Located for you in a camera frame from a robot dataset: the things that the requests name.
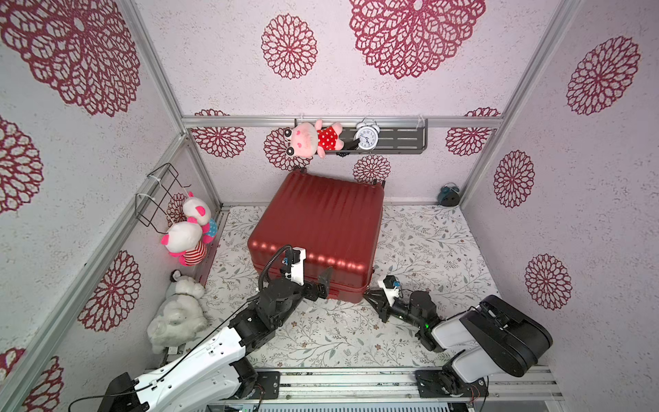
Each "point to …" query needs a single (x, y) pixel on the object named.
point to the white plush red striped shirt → (184, 241)
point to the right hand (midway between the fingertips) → (365, 292)
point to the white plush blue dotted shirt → (197, 211)
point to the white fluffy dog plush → (181, 317)
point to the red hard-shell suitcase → (337, 222)
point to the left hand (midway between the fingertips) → (319, 267)
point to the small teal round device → (449, 195)
